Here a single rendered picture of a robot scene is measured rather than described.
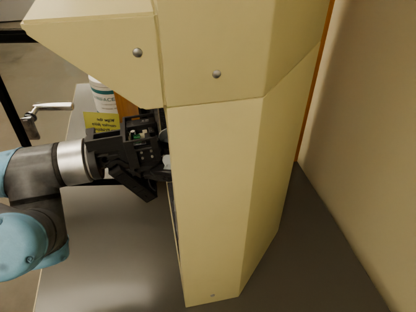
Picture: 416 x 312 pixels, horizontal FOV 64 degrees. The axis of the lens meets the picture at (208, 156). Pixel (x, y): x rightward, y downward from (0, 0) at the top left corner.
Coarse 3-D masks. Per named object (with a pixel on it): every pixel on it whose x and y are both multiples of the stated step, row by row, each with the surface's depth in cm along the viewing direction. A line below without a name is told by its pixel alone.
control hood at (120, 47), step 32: (64, 0) 32; (96, 0) 32; (128, 0) 32; (32, 32) 28; (64, 32) 29; (96, 32) 29; (128, 32) 30; (96, 64) 31; (128, 64) 32; (160, 64) 33; (128, 96) 34; (160, 96) 35
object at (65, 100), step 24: (0, 48) 61; (24, 48) 61; (0, 72) 64; (24, 72) 64; (48, 72) 65; (72, 72) 65; (24, 96) 68; (48, 96) 68; (72, 96) 68; (96, 96) 68; (120, 96) 69; (48, 120) 72; (72, 120) 72; (96, 120) 72; (120, 120) 72
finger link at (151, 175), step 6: (156, 168) 55; (162, 168) 55; (144, 174) 55; (150, 174) 55; (156, 174) 54; (162, 174) 54; (168, 174) 54; (156, 180) 55; (162, 180) 54; (168, 180) 54
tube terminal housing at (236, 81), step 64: (192, 0) 29; (256, 0) 30; (320, 0) 42; (192, 64) 33; (256, 64) 35; (192, 128) 38; (256, 128) 40; (192, 192) 45; (256, 192) 50; (192, 256) 55; (256, 256) 69
